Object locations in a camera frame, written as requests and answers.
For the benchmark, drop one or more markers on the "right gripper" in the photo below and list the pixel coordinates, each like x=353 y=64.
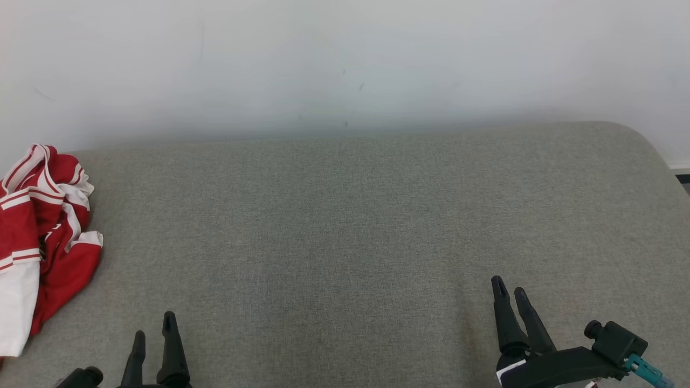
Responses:
x=560 y=369

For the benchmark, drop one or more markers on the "wall baseboard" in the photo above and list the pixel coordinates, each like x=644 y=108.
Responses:
x=680 y=168

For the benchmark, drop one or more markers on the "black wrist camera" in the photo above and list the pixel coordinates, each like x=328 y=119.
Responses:
x=617 y=339
x=83 y=377

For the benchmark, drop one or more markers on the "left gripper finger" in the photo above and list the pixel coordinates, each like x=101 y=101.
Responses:
x=135 y=366
x=172 y=355

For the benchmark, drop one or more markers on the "red white striped jersey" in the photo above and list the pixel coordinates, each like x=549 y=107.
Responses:
x=19 y=226

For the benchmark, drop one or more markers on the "red shorts white trim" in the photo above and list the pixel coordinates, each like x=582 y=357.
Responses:
x=70 y=275

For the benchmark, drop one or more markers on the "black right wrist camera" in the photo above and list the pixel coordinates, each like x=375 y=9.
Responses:
x=617 y=339

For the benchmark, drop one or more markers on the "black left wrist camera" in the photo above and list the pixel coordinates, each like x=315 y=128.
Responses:
x=83 y=377

